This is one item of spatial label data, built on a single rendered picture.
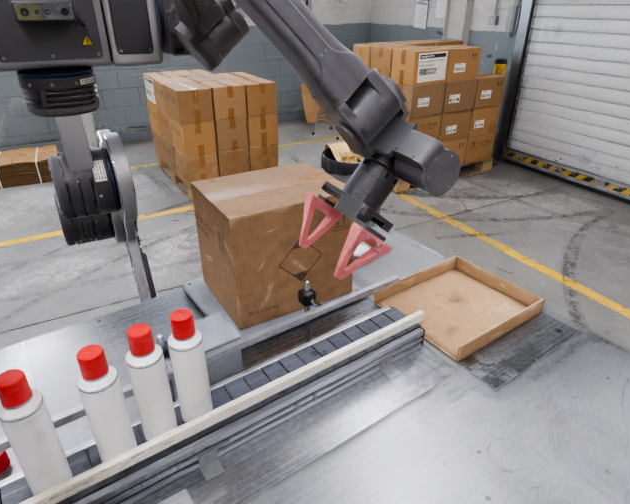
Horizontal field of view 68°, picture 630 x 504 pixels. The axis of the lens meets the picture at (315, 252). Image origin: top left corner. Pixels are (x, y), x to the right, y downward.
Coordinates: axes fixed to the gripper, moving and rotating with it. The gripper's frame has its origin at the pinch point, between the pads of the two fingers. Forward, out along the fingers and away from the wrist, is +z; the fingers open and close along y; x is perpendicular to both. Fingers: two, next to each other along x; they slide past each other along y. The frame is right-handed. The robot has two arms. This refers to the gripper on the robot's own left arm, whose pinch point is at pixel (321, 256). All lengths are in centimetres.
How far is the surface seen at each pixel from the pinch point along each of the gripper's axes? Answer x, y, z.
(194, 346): -5.2, -6.4, 21.7
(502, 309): 65, -8, -9
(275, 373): 16.4, -10.9, 24.8
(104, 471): -9.1, -2.3, 41.5
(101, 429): -12.0, -4.3, 36.3
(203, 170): 118, -311, 28
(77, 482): -12.0, -2.1, 43.4
